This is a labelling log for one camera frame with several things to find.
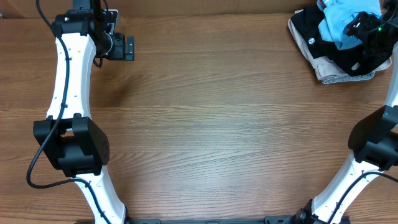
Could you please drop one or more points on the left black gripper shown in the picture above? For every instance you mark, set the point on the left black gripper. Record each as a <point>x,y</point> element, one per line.
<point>129,48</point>

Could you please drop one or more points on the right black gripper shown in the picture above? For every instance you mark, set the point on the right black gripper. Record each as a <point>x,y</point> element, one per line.
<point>355,23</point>

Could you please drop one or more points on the light blue t-shirt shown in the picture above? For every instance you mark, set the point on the light blue t-shirt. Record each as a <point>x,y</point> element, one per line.
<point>338,14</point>

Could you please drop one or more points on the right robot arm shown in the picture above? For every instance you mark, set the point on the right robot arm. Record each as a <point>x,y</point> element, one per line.
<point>373,141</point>

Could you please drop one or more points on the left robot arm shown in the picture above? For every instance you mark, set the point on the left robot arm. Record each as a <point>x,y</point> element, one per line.
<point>85,37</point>

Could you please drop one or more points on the black folded garment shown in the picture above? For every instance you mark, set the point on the black folded garment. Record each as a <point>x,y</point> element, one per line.
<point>326,53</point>

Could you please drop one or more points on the grey striped folded garment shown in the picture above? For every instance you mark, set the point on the grey striped folded garment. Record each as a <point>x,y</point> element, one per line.
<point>347,78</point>

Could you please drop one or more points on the beige folded garment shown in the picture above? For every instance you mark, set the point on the beige folded garment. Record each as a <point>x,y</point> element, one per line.
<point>325,67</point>

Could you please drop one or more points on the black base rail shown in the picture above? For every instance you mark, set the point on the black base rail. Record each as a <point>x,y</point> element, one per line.
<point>267,220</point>

